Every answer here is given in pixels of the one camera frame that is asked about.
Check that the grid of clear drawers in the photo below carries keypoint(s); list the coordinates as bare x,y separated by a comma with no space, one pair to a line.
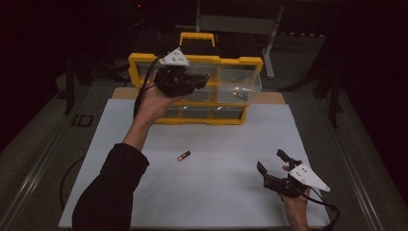
195,113

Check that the black and copper battery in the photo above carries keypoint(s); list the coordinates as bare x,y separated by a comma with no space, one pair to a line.
184,156
240,96

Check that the black rectangular bracket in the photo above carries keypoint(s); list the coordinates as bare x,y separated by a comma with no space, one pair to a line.
82,120

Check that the white board sheet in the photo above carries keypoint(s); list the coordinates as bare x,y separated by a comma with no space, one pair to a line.
224,199

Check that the clear plastic drawer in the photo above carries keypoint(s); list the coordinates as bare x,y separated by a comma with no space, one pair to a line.
237,83

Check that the person's right hand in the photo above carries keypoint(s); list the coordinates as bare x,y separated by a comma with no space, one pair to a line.
298,208

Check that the black stand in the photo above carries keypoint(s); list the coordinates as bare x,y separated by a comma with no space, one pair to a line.
69,96
335,109

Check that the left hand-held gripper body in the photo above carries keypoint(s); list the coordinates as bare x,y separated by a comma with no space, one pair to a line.
173,82

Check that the person's left hand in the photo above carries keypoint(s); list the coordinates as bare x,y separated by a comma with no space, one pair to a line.
154,106

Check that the yellow organizer cabinet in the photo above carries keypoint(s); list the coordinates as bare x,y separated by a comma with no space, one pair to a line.
198,121

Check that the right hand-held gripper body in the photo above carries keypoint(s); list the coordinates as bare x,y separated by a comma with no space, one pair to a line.
308,178

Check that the grey metal stand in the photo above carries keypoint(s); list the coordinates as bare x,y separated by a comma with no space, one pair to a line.
237,24

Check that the grey metal rail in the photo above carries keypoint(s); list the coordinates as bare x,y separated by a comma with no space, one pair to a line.
32,179
352,173

